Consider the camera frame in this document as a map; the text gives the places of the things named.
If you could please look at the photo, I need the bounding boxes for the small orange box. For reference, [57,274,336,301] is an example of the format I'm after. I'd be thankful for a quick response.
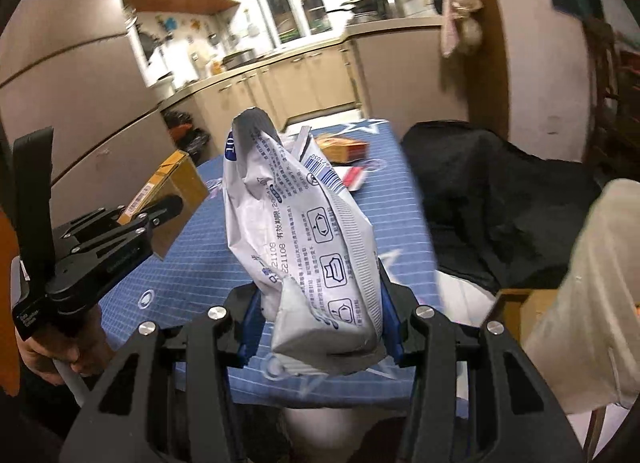
[314,134,371,165]

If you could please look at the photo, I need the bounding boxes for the black cloth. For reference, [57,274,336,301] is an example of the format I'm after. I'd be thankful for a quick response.
[400,120,603,294]

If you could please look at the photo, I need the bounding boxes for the open brown cardboard box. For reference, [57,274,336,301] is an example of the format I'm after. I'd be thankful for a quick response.
[492,288,562,345]

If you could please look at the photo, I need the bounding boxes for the beige refrigerator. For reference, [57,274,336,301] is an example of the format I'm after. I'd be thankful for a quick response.
[0,0,177,224]

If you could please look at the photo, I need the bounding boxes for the hanging plastic bags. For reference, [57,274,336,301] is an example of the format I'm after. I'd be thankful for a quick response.
[439,0,484,59]

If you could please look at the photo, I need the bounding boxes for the black garbage bags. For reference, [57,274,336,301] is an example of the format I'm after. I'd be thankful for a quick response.
[162,110,210,166]

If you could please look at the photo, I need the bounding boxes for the person's left hand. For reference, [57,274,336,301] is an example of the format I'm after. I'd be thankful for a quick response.
[15,300,117,386]

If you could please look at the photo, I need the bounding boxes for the white round plastic bin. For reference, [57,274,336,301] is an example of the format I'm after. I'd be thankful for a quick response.
[522,178,640,411]

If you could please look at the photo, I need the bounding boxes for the yellow brown cardboard box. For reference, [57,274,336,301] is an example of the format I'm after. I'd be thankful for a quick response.
[116,150,210,260]

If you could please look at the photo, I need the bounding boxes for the wooden chair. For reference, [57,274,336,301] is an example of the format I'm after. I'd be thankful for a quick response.
[582,18,640,170]

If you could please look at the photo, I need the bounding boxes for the white blue-print plastic package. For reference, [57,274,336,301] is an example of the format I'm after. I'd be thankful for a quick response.
[221,107,388,378]

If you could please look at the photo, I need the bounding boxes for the beige kitchen cabinets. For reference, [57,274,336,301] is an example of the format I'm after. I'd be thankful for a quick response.
[159,18,447,140]

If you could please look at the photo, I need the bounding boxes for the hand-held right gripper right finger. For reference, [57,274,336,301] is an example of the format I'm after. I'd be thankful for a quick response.
[377,263,583,463]

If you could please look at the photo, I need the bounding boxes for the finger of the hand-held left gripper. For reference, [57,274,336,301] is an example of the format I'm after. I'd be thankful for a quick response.
[119,194,184,245]

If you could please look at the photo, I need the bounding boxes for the small red white box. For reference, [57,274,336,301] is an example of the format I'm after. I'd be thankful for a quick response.
[345,163,384,192]

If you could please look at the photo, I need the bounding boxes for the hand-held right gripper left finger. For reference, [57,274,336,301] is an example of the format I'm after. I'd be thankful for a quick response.
[67,287,266,463]

